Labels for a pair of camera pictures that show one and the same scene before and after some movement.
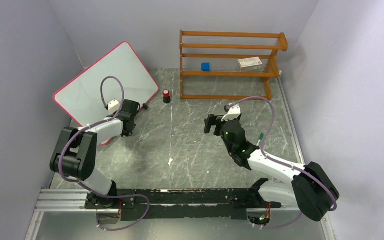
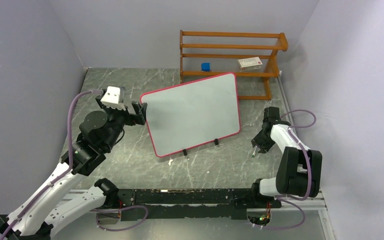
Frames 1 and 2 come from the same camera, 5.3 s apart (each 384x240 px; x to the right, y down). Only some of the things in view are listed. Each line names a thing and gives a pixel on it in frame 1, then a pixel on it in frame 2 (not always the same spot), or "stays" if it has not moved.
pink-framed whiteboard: [98, 94] -> [189, 115]
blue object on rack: [205, 67] stays
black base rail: [178, 204] stays
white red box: [250, 63] stays
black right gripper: [211, 121] -> [263, 147]
